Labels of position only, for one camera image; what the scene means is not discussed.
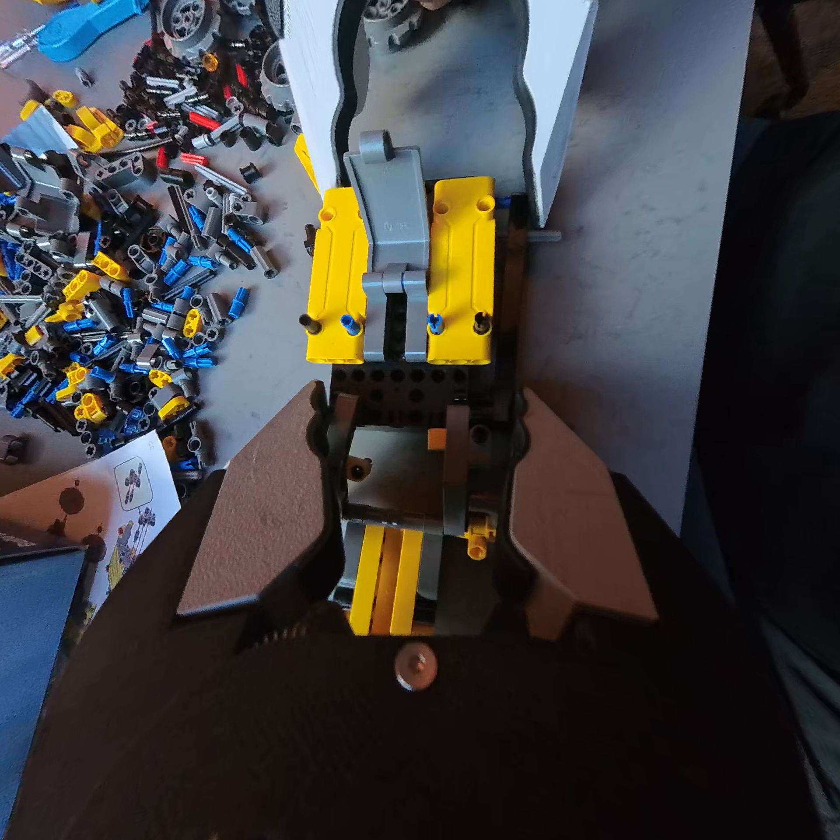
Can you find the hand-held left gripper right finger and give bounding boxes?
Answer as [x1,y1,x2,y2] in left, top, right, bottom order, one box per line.
[504,387,660,643]

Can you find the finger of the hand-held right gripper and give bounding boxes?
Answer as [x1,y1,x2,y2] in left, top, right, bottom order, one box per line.
[281,0,362,193]
[505,0,599,225]

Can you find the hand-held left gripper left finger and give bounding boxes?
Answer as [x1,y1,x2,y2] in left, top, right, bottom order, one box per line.
[176,379,347,631]

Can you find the white instruction booklet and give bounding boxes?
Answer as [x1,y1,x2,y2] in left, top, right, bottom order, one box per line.
[0,430,182,618]

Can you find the yellow black building-block vehicle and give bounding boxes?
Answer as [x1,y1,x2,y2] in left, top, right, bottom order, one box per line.
[298,128,565,637]

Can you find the grey toy wheel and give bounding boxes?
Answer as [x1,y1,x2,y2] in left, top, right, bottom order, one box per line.
[261,39,303,114]
[154,0,221,56]
[363,0,422,53]

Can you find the yellow curved panel piece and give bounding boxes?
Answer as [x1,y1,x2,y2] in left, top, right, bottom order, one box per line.
[293,133,322,194]

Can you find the person's dark clothing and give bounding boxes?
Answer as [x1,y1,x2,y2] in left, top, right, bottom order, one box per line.
[682,118,840,840]

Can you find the blue brick separator tool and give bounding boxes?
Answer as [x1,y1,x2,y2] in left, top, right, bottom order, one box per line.
[36,0,153,64]

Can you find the blue cardboard box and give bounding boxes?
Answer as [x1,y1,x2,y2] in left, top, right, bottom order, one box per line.
[0,518,91,749]

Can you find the pile of building-block parts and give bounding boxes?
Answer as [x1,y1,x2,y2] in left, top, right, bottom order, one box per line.
[0,0,309,487]

